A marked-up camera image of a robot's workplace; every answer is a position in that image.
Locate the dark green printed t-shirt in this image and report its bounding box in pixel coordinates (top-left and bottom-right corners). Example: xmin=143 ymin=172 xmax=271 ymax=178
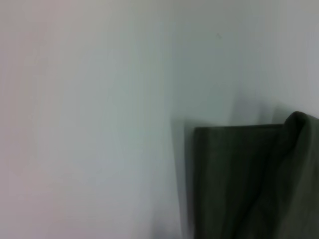
xmin=193 ymin=111 xmax=319 ymax=239

